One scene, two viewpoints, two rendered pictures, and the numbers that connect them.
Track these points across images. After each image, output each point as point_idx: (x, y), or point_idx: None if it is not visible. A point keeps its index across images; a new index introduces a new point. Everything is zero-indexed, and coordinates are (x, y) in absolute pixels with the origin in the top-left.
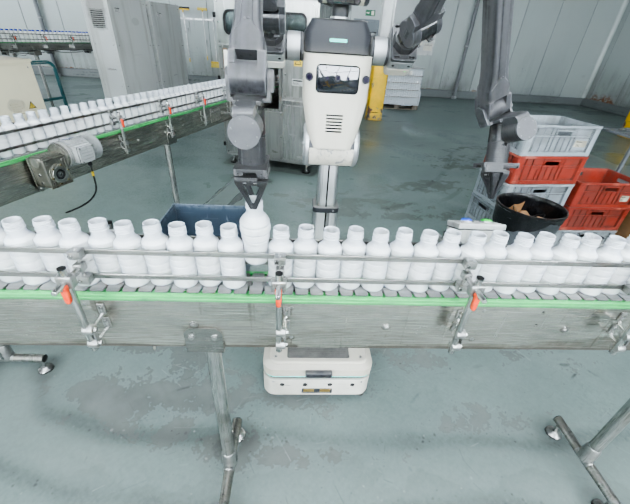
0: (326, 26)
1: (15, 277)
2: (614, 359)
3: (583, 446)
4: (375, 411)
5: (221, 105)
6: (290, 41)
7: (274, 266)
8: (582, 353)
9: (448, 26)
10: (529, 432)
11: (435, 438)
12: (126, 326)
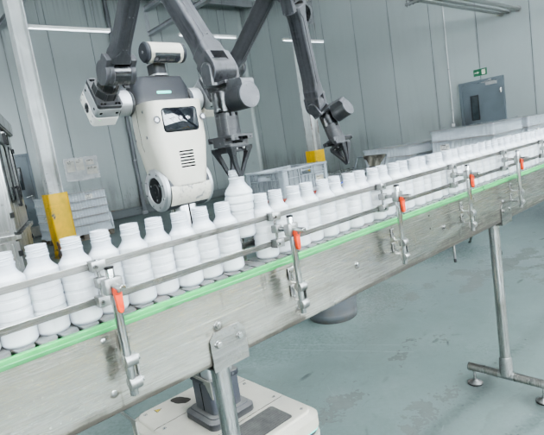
0: (151, 82)
1: None
2: (457, 319)
3: (499, 363)
4: None
5: None
6: (122, 97)
7: (267, 230)
8: (437, 327)
9: (106, 146)
10: (463, 393)
11: None
12: (149, 360)
